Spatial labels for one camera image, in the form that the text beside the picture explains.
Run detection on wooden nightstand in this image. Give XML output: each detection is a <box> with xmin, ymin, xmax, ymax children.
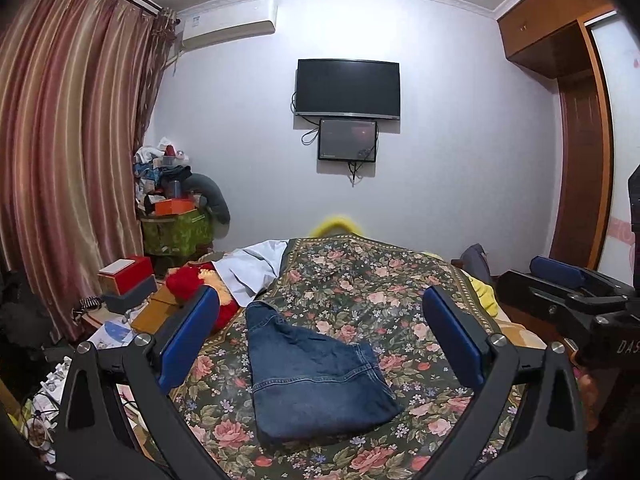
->
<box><xmin>131</xmin><ymin>285</ymin><xmax>182</xmax><ymax>337</ymax></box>

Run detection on pile of household clutter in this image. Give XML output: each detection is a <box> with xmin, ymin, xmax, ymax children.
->
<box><xmin>132</xmin><ymin>135</ymin><xmax>202</xmax><ymax>216</ymax></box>

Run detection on grey tube pillow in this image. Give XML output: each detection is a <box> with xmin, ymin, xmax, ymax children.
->
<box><xmin>184</xmin><ymin>173</ymin><xmax>232</xmax><ymax>239</ymax></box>

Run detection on blue denim jacket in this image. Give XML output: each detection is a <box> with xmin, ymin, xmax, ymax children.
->
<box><xmin>245</xmin><ymin>301</ymin><xmax>404</xmax><ymax>447</ymax></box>

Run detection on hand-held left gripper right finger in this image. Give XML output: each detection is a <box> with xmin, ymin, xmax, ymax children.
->
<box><xmin>422</xmin><ymin>285</ymin><xmax>588</xmax><ymax>480</ymax></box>

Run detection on red box with white lid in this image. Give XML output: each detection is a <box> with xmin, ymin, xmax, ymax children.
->
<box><xmin>97</xmin><ymin>255</ymin><xmax>154</xmax><ymax>296</ymax></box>

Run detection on black bag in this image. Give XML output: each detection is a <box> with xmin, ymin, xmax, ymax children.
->
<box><xmin>0</xmin><ymin>269</ymin><xmax>52</xmax><ymax>347</ymax></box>

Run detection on person's right hand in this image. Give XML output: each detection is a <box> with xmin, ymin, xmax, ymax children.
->
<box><xmin>574</xmin><ymin>366</ymin><xmax>610</xmax><ymax>432</ymax></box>

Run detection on wooden wardrobe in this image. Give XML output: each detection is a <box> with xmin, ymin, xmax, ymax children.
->
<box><xmin>496</xmin><ymin>0</ymin><xmax>640</xmax><ymax>272</ymax></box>

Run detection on white air conditioner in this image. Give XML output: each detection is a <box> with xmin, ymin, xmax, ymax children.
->
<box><xmin>180</xmin><ymin>0</ymin><xmax>278</xmax><ymax>52</ymax></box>

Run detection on grey box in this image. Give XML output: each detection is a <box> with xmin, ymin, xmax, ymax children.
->
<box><xmin>102</xmin><ymin>275</ymin><xmax>159</xmax><ymax>314</ymax></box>

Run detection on black wall television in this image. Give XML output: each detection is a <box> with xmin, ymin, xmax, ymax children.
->
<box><xmin>294</xmin><ymin>58</ymin><xmax>402</xmax><ymax>122</ymax></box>

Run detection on white and blue papers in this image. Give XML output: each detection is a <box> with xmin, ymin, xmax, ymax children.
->
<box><xmin>89</xmin><ymin>319</ymin><xmax>135</xmax><ymax>352</ymax></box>

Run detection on striped pink curtain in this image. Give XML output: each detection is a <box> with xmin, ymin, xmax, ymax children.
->
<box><xmin>0</xmin><ymin>0</ymin><xmax>177</xmax><ymax>347</ymax></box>

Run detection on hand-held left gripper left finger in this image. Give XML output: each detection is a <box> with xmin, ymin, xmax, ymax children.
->
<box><xmin>56</xmin><ymin>285</ymin><xmax>231</xmax><ymax>480</ymax></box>

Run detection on small bowl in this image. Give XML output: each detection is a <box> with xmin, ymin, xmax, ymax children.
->
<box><xmin>27</xmin><ymin>416</ymin><xmax>54</xmax><ymax>450</ymax></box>

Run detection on floral blanket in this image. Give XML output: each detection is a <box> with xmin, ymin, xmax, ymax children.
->
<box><xmin>167</xmin><ymin>234</ymin><xmax>531</xmax><ymax>480</ymax></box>

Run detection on white shirt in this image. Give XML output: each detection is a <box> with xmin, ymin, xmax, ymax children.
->
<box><xmin>212</xmin><ymin>239</ymin><xmax>289</xmax><ymax>309</ymax></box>

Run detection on frosted wardrobe sliding door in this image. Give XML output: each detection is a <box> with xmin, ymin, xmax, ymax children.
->
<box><xmin>589</xmin><ymin>12</ymin><xmax>640</xmax><ymax>273</ymax></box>

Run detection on yellow bed sheet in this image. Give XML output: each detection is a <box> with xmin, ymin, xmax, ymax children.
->
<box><xmin>467</xmin><ymin>277</ymin><xmax>501</xmax><ymax>318</ymax></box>

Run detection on grey cloth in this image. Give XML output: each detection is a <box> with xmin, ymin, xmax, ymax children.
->
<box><xmin>451</xmin><ymin>243</ymin><xmax>489</xmax><ymax>282</ymax></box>

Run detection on green cloth covered cabinet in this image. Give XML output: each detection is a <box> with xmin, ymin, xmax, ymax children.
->
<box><xmin>139</xmin><ymin>209</ymin><xmax>215</xmax><ymax>262</ymax></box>

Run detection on orange box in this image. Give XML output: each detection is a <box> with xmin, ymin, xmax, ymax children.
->
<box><xmin>153</xmin><ymin>198</ymin><xmax>195</xmax><ymax>216</ymax></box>

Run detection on small black wall monitor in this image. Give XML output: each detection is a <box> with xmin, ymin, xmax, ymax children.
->
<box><xmin>317</xmin><ymin>117</ymin><xmax>379</xmax><ymax>163</ymax></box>

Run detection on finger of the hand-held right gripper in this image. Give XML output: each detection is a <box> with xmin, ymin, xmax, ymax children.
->
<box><xmin>496</xmin><ymin>269</ymin><xmax>602</xmax><ymax>347</ymax></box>
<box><xmin>530</xmin><ymin>255</ymin><xmax>627</xmax><ymax>300</ymax></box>

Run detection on red plush toy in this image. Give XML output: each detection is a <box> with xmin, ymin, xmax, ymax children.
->
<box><xmin>165</xmin><ymin>266</ymin><xmax>246</xmax><ymax>333</ymax></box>

